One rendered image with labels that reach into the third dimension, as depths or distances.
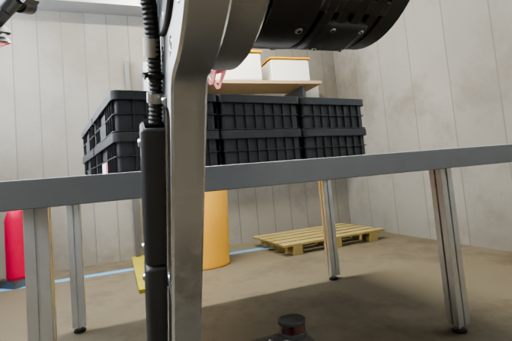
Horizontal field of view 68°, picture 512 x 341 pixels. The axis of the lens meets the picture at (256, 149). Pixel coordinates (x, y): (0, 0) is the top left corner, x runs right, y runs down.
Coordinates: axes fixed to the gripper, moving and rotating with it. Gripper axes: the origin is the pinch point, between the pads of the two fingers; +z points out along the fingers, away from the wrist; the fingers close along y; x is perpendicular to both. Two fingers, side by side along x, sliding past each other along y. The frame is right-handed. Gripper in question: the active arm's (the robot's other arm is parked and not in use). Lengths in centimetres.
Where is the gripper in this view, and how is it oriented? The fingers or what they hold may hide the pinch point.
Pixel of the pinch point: (215, 84)
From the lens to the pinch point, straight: 133.8
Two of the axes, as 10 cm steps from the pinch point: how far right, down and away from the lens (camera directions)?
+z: 1.3, 9.9, -1.1
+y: -2.6, -0.7, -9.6
